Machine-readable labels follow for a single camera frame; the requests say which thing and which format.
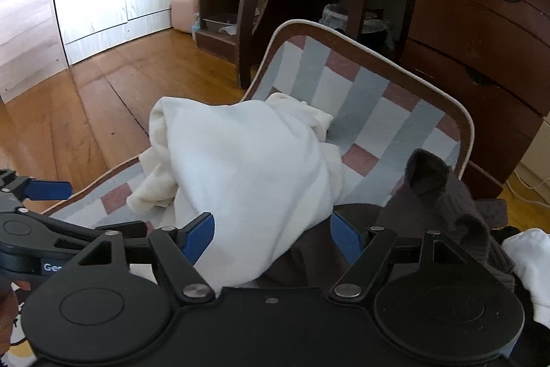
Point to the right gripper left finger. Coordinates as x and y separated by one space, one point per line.
175 252

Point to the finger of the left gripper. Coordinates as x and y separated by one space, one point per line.
135 229
25 187

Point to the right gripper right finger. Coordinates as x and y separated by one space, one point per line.
367 252

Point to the white fleece zip hoodie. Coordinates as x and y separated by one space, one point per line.
262 168

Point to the dark brown knit garment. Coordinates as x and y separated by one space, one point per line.
431 197

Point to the checkered grey pink rug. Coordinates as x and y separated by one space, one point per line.
381 115

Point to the white folded garment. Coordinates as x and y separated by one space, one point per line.
530 251

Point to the blue spray bottle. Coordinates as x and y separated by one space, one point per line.
195 28

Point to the pink small suitcase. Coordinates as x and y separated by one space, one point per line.
184 14

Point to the dark wooden desk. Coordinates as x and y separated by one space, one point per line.
491 55

